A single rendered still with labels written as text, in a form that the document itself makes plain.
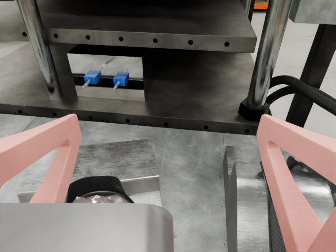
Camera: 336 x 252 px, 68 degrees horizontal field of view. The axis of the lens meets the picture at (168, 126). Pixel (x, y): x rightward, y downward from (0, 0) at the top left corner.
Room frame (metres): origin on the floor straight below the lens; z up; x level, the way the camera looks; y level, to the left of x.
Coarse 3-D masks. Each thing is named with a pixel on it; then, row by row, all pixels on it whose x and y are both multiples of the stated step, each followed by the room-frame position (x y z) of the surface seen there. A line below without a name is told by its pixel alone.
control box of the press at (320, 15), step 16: (304, 0) 0.81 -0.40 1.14; (320, 0) 0.81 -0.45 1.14; (304, 16) 0.81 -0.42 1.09; (320, 16) 0.81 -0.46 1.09; (320, 32) 0.87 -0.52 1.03; (320, 48) 0.85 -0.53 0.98; (320, 64) 0.84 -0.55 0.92; (304, 80) 0.86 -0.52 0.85; (320, 80) 0.84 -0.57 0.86; (304, 96) 0.85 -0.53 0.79; (288, 112) 0.90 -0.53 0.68; (304, 112) 0.84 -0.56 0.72
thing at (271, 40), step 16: (240, 0) 1.39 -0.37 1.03; (272, 0) 0.71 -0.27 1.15; (288, 0) 0.70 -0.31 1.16; (272, 16) 0.71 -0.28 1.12; (288, 16) 0.71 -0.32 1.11; (272, 32) 0.70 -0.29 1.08; (272, 48) 0.70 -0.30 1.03; (256, 64) 0.72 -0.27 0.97; (272, 64) 0.70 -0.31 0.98; (256, 80) 0.71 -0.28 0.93; (256, 96) 0.70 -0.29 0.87; (240, 112) 0.72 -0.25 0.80; (256, 112) 0.68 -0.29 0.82
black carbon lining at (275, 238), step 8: (288, 160) 0.32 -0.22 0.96; (296, 160) 0.33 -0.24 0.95; (296, 168) 0.32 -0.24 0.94; (304, 168) 0.32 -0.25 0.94; (264, 176) 0.30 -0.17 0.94; (320, 176) 0.30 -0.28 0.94; (328, 184) 0.29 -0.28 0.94; (272, 208) 0.25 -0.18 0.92; (272, 216) 0.24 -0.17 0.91; (272, 224) 0.23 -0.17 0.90; (272, 232) 0.22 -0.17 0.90; (280, 232) 0.22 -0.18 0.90; (272, 240) 0.21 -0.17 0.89; (280, 240) 0.21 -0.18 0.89; (272, 248) 0.20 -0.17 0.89; (280, 248) 0.20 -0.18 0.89
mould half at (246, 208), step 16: (224, 160) 0.46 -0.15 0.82; (240, 160) 0.42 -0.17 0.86; (256, 160) 0.42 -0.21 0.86; (224, 176) 0.42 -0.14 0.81; (240, 176) 0.31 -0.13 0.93; (256, 176) 0.31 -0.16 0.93; (304, 176) 0.31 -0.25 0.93; (240, 192) 0.28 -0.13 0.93; (256, 192) 0.28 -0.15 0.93; (304, 192) 0.27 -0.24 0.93; (320, 192) 0.27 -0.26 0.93; (240, 208) 0.25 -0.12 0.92; (256, 208) 0.25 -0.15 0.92; (320, 208) 0.25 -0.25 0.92; (240, 224) 0.23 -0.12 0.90; (256, 224) 0.23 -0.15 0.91; (240, 240) 0.21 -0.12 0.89; (256, 240) 0.21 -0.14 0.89
